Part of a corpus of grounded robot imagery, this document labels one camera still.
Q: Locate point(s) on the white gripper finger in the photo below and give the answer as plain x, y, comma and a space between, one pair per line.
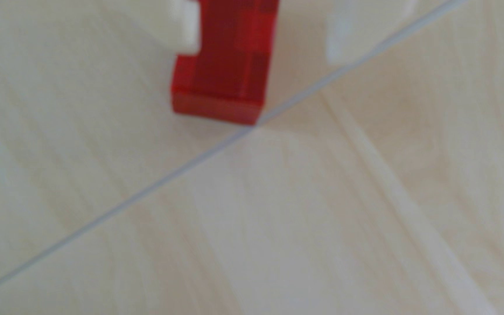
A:
169, 17
361, 26

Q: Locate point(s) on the red block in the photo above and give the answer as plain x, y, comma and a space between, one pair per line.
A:
230, 61

